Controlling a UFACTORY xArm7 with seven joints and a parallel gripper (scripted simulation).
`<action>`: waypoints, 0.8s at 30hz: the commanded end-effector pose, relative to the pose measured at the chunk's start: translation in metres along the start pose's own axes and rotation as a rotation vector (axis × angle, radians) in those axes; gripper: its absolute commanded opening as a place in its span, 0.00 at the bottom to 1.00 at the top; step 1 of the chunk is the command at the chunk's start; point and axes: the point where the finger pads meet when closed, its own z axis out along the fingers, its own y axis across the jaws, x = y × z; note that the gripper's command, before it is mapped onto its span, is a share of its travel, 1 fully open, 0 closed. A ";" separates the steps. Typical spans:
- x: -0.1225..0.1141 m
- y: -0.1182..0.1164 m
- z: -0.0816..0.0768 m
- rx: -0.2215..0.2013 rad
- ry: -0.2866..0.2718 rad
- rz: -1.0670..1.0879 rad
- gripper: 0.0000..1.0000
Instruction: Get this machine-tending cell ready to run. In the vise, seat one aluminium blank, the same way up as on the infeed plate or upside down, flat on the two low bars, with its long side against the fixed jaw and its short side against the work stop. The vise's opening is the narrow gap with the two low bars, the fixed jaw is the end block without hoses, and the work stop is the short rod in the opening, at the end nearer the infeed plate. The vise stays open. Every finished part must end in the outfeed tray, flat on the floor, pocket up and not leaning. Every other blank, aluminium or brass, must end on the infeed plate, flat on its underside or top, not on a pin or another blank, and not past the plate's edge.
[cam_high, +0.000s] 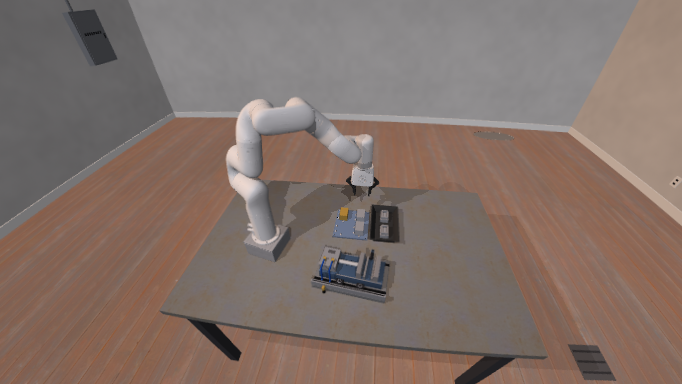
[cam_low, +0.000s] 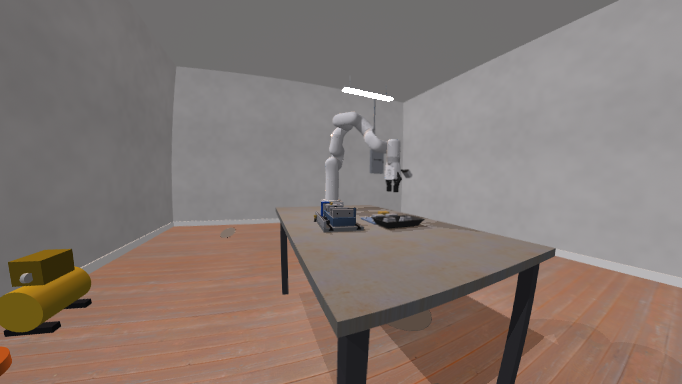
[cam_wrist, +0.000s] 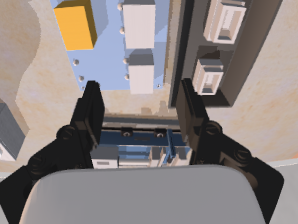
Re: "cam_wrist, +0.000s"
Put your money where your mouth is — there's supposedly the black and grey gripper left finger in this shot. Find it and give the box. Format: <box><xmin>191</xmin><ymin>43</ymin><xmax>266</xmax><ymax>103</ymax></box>
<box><xmin>0</xmin><ymin>80</ymin><xmax>105</xmax><ymax>224</ymax></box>

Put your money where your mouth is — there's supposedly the orange-yellow rectangular block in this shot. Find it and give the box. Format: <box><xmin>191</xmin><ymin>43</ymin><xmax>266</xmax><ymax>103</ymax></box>
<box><xmin>54</xmin><ymin>0</ymin><xmax>98</xmax><ymax>50</ymax></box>

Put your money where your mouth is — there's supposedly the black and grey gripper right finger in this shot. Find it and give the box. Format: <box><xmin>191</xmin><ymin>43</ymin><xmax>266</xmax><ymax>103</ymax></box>
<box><xmin>176</xmin><ymin>78</ymin><xmax>284</xmax><ymax>224</ymax></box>

